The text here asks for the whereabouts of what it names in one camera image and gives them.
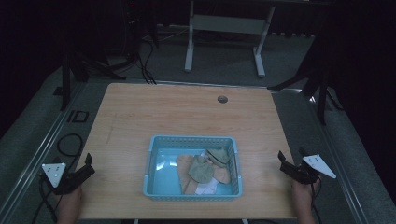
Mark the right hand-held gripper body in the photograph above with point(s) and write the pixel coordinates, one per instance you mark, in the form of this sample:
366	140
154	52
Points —
317	164

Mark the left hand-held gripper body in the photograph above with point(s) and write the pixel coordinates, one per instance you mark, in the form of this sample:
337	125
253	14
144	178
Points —
55	174

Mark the person's left hand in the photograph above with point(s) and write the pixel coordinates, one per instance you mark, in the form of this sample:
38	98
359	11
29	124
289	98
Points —
71	200

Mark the person's right hand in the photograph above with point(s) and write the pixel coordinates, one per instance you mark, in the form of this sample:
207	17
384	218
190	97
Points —
302	191

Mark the short beige sock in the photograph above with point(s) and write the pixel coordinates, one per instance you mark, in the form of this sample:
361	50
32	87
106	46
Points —
222	175

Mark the striped green sock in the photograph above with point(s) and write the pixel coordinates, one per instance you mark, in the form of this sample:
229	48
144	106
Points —
219	156

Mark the black metal stand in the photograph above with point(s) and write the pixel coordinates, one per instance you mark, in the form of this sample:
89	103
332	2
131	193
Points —
317	84
77	67

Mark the light blue plastic basket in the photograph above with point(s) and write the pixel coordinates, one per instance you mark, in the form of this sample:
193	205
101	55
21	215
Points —
163	179

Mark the white sock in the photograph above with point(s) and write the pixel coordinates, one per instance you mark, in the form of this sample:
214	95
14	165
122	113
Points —
207	188

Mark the plain green sock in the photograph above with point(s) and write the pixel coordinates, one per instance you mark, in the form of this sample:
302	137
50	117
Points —
201	171

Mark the long beige sock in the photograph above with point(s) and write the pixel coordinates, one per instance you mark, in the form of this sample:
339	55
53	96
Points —
184	169

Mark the black square floor frame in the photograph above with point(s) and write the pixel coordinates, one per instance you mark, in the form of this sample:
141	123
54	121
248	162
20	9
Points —
77	116

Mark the white desk frame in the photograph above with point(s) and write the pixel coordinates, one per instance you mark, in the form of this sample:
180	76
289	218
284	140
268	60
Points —
227	24

